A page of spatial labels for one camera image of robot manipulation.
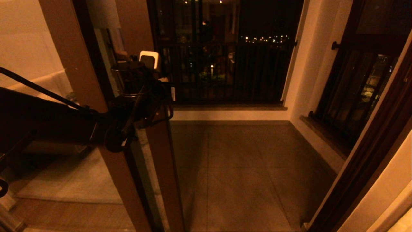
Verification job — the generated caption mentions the green balcony plants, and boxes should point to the green balcony plants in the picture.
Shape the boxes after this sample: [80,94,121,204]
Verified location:
[200,72,226,83]

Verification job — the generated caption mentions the narrow dark metal side railing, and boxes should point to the narrow dark metal side railing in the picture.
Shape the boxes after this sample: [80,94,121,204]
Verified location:
[309,0,412,152]

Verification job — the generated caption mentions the left wrist silver cylinder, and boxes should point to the left wrist silver cylinder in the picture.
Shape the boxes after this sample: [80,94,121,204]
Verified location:
[111,61,146,98]

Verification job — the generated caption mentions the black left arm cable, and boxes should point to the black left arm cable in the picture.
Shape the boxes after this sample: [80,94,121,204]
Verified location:
[0,67,98,116]

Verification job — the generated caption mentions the wide dark metal balcony railing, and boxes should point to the wide dark metal balcony railing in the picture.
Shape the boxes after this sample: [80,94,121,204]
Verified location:
[158,40,298,105]

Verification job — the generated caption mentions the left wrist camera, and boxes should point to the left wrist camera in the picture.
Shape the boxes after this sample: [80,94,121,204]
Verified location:
[139,50,160,70]

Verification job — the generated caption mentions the brown-framed fixed glass panel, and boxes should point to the brown-framed fixed glass panel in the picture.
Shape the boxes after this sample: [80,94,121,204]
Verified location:
[0,0,152,232]

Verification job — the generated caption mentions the brown-framed sliding glass door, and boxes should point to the brown-framed sliding glass door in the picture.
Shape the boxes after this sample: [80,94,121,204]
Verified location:
[85,0,186,232]

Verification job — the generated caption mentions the long stone railing sill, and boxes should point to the long stone railing sill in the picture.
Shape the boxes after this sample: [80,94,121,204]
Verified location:
[174,104,288,112]

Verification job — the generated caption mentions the dark brown door jamb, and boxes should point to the dark brown door jamb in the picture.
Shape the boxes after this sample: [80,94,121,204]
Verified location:
[307,35,412,232]

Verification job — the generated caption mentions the short stone side sill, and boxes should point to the short stone side sill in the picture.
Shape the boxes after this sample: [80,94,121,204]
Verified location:
[300,115,353,158]

